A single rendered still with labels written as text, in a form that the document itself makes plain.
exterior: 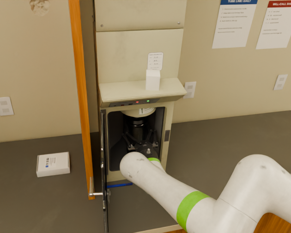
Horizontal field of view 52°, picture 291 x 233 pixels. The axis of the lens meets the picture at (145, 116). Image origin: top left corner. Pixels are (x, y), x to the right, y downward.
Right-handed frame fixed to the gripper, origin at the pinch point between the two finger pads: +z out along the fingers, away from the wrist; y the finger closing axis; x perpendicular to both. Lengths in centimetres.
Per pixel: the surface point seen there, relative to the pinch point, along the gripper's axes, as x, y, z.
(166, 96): -30.2, -5.9, -20.7
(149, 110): -13.8, -3.9, -6.6
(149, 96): -30.8, 0.7, -20.9
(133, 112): -13.9, 3.2, -6.9
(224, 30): -33, -55, 34
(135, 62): -39.3, 4.0, -9.5
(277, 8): -44, -84, 34
